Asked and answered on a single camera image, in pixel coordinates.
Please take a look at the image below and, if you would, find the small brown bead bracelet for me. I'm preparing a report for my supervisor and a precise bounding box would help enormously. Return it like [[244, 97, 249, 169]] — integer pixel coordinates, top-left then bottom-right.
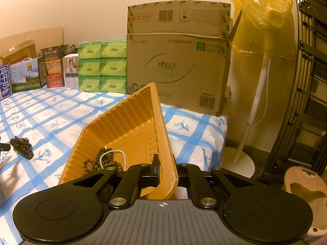
[[81, 158, 99, 177]]

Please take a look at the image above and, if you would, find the white product box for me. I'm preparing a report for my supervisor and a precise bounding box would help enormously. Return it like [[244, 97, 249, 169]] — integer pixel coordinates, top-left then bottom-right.
[[63, 53, 80, 87]]

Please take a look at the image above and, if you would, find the white pearl strand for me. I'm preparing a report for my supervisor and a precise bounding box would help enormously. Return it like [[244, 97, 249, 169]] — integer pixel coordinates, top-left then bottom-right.
[[100, 149, 126, 171]]

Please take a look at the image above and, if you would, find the white standing fan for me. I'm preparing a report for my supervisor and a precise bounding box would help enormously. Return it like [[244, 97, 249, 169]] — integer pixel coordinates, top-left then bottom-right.
[[221, 9, 289, 178]]

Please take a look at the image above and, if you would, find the dark noodle box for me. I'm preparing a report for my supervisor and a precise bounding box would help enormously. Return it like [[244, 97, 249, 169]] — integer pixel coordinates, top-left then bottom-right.
[[40, 44, 75, 63]]

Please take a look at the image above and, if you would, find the yellow plastic bag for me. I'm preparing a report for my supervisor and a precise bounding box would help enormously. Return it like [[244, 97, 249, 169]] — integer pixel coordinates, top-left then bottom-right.
[[229, 0, 293, 60]]

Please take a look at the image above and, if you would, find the yellow plastic tray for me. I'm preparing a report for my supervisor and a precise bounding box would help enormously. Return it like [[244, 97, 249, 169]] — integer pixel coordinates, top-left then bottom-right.
[[58, 82, 178, 200]]

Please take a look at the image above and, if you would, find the long brown bead necklace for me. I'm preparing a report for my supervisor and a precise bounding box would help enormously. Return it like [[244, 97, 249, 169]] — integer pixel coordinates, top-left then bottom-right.
[[95, 147, 126, 172]]

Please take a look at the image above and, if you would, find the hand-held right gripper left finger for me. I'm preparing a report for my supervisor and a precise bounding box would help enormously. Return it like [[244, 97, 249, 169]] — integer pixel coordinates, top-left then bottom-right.
[[65, 154, 161, 210]]

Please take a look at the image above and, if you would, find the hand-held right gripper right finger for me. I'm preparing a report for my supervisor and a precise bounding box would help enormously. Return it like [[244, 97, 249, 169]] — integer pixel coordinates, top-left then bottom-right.
[[173, 154, 256, 209]]

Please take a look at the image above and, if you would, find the beige plastic stool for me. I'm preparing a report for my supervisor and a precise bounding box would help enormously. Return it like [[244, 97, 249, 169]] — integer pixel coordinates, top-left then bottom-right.
[[280, 166, 327, 238]]

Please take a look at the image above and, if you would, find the milk gift box with cows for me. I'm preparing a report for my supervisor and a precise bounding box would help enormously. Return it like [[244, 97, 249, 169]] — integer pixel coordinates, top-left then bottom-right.
[[10, 57, 48, 93]]

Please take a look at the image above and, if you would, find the dark bead bracelet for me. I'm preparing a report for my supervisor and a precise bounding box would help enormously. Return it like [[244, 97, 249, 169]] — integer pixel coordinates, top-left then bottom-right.
[[10, 136, 31, 150]]

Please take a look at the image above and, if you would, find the stack of green tissue packets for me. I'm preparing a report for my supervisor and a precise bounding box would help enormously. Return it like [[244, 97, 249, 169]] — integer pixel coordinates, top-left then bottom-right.
[[78, 40, 127, 94]]

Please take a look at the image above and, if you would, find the blue checked sheet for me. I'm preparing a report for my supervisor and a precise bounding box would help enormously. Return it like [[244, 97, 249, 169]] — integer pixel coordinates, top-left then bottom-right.
[[0, 85, 228, 245]]

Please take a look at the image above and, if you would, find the folded metal rack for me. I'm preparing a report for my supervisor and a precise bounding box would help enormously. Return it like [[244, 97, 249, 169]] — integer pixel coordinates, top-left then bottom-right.
[[257, 0, 327, 184]]

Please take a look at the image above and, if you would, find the large cardboard box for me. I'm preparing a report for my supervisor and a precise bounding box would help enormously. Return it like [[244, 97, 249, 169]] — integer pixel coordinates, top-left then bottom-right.
[[126, 1, 232, 117]]

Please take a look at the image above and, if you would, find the brown printed cardboard box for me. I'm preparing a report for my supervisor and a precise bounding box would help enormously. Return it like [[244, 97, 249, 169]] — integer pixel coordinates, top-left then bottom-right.
[[0, 39, 37, 65]]

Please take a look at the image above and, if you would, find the black strap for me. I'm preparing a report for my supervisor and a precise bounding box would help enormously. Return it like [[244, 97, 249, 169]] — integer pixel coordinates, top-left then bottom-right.
[[17, 147, 34, 160]]

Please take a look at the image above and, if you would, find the red noodle box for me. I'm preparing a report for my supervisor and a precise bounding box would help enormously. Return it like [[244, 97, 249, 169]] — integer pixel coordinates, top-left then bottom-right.
[[43, 73, 64, 89]]

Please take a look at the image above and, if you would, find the blue milk carton box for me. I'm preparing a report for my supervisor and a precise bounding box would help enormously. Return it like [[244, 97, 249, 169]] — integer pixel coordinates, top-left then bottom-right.
[[0, 64, 13, 100]]

